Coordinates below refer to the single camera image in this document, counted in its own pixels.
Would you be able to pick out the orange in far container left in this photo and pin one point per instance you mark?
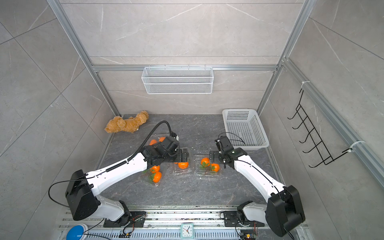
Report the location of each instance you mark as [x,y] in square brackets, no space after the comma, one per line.
[152,142]

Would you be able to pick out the orange in middle container lower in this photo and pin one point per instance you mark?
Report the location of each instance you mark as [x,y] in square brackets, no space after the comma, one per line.
[183,165]

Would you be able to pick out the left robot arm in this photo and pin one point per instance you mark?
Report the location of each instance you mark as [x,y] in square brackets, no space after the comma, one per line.
[83,193]

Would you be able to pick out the brown teddy bear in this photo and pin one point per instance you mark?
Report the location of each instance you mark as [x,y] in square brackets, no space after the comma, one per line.
[118,124]

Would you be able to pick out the black wall hook rack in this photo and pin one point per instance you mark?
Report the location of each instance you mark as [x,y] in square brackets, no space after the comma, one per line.
[313,136]

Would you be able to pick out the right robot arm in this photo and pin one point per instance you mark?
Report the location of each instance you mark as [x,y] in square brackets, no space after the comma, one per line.
[283,211]

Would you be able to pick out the white plastic basket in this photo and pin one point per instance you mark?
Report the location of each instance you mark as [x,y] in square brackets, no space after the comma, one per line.
[244,129]

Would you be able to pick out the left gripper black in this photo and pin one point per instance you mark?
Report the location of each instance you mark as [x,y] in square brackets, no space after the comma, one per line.
[180,158]

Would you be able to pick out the leafy twin oranges container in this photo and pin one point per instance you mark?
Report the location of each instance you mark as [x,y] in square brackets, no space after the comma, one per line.
[207,166]
[153,174]

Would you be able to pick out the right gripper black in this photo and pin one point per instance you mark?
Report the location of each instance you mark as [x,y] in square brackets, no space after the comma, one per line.
[216,156]

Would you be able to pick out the white wire wall basket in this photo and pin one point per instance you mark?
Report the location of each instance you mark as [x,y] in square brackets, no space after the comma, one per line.
[178,80]

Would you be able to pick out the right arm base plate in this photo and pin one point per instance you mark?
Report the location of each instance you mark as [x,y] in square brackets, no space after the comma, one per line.
[234,218]

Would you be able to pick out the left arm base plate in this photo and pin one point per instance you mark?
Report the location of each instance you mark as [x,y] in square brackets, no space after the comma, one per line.
[136,218]

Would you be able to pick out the blue round button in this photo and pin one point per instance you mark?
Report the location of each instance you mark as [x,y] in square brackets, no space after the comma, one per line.
[77,232]

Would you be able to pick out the small white clock front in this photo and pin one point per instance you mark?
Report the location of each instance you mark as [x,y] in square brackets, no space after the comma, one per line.
[187,231]

